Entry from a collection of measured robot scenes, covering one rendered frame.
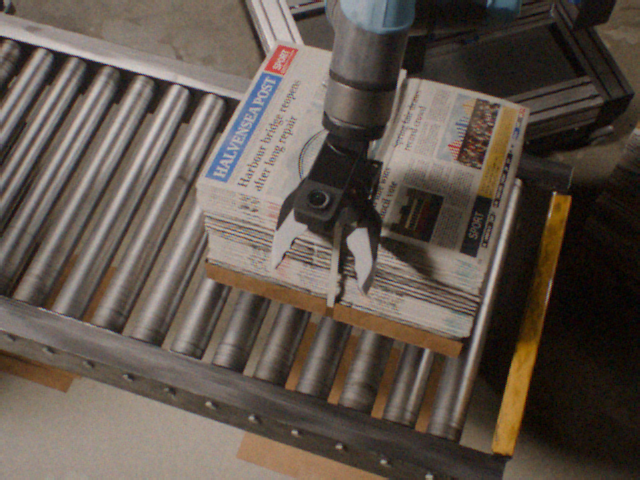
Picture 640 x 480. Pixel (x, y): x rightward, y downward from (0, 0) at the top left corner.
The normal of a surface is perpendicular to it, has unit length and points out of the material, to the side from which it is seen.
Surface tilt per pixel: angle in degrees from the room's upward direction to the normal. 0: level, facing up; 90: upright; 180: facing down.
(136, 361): 0
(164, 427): 0
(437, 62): 0
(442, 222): 9
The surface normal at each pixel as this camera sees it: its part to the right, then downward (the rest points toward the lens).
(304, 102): 0.09, -0.57
